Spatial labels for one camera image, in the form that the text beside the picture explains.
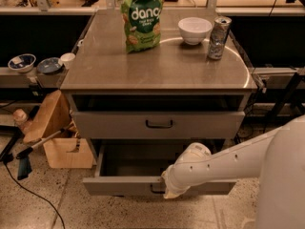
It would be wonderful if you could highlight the grey top drawer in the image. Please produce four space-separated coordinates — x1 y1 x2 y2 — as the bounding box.
72 112 245 139

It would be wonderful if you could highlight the wooden board leaning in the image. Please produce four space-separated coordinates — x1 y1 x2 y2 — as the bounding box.
23 90 71 143

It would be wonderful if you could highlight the grey drawer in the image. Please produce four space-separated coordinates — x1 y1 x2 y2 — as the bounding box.
72 112 245 139
82 143 237 197

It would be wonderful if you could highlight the grabber tool with teal handle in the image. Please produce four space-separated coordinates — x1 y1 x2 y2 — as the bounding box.
16 122 73 180

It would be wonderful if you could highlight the blue white patterned bowl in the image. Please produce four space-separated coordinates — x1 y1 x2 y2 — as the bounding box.
8 53 36 73

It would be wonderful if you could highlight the green dang chips bag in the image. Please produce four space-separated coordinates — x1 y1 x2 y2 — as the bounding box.
117 0 164 52

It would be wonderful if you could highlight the black floor cable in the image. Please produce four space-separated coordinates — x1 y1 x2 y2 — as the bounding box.
3 160 67 229

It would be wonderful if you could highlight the small white cup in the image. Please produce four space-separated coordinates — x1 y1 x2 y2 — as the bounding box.
59 52 75 70

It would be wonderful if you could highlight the blue grey plate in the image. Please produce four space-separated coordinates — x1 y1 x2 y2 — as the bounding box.
37 57 62 74

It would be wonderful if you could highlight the silver drink can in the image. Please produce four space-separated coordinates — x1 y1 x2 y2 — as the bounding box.
208 16 232 60

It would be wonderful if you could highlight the wooden box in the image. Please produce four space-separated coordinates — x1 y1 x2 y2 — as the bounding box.
43 138 94 169

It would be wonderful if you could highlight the grey drawer cabinet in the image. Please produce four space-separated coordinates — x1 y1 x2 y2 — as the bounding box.
59 8 258 151

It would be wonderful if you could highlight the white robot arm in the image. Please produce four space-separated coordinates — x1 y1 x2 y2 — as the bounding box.
162 115 305 229

